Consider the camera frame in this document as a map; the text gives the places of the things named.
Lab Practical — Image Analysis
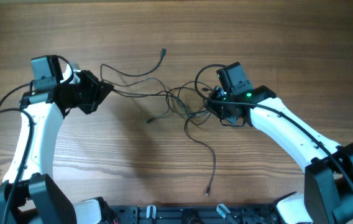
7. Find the black USB cable bundle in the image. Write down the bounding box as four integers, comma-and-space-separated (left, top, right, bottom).
99, 47, 217, 197

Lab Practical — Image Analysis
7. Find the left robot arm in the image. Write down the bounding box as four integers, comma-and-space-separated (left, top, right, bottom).
0, 55, 120, 223

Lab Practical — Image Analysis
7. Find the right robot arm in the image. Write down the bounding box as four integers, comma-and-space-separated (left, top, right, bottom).
205, 62, 353, 223

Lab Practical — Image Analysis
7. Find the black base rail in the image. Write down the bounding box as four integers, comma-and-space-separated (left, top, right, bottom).
110, 204, 285, 224

